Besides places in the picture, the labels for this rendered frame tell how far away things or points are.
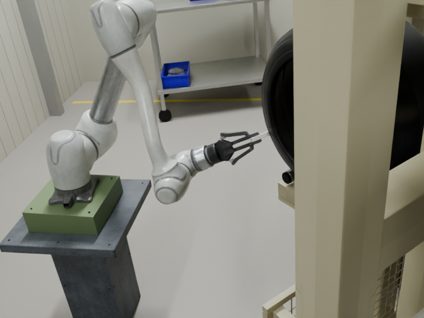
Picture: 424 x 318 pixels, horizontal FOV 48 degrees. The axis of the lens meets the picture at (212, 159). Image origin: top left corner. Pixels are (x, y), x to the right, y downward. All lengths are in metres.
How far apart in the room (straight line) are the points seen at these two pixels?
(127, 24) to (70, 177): 0.67
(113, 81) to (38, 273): 1.41
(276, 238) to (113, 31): 1.66
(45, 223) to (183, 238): 1.08
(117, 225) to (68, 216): 0.20
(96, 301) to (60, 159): 0.74
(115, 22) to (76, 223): 0.81
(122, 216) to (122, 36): 0.78
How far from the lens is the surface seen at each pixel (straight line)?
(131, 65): 1.70
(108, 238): 1.98
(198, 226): 3.00
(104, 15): 1.68
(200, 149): 1.76
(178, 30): 5.11
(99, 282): 2.26
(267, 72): 1.59
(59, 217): 2.03
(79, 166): 2.00
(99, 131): 2.07
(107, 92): 1.98
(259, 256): 2.75
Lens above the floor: 1.84
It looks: 30 degrees down
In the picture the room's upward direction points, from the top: 6 degrees counter-clockwise
